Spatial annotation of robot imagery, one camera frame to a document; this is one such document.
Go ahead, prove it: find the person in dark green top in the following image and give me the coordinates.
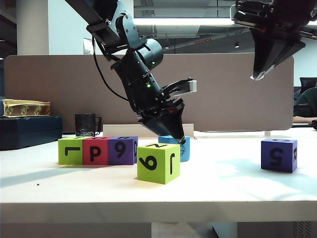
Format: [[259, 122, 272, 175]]
[[294, 88, 317, 117]]

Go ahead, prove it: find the purple block number five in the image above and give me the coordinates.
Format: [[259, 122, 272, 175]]
[[261, 138, 298, 174]]

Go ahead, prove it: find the brown desk partition panel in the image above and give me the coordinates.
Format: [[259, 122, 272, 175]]
[[3, 53, 295, 132]]

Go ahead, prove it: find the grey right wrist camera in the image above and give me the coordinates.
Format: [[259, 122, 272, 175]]
[[229, 3, 252, 27]]

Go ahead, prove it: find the black office chair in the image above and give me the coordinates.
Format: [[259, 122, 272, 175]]
[[299, 77, 317, 94]]

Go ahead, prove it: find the green block nine and J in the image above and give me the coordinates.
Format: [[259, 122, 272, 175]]
[[137, 143, 181, 185]]

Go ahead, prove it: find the grey vent grille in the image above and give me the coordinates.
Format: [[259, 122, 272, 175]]
[[293, 221, 313, 238]]

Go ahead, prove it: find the blue block fish picture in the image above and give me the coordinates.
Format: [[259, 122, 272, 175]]
[[158, 135, 191, 163]]

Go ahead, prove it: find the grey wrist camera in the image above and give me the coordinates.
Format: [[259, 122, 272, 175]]
[[162, 77, 198, 98], [229, 3, 252, 27]]

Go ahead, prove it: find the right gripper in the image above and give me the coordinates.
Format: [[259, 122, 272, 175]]
[[235, 0, 317, 81]]

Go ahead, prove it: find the red block letter P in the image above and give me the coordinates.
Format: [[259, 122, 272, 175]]
[[82, 136, 110, 165]]

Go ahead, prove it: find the purple block nine and D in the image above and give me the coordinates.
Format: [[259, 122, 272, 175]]
[[108, 136, 139, 166]]

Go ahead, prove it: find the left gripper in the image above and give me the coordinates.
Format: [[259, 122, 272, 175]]
[[134, 93, 186, 145]]

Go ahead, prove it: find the black mug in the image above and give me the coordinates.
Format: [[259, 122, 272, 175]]
[[75, 113, 103, 137]]

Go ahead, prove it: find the dark blue case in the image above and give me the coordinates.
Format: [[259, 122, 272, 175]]
[[0, 115, 63, 151]]

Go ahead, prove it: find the beige long cable box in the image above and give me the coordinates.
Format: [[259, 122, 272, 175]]
[[103, 123, 195, 139]]

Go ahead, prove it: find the person bare forearm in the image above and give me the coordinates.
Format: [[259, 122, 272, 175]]
[[293, 115, 317, 124]]

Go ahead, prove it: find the yellow gold patterned box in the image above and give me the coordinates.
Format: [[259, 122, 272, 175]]
[[3, 99, 52, 118]]

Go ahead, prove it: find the green block letter L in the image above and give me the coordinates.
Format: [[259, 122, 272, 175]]
[[58, 137, 85, 165]]

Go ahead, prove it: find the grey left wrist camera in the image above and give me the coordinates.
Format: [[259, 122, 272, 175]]
[[162, 77, 198, 98]]

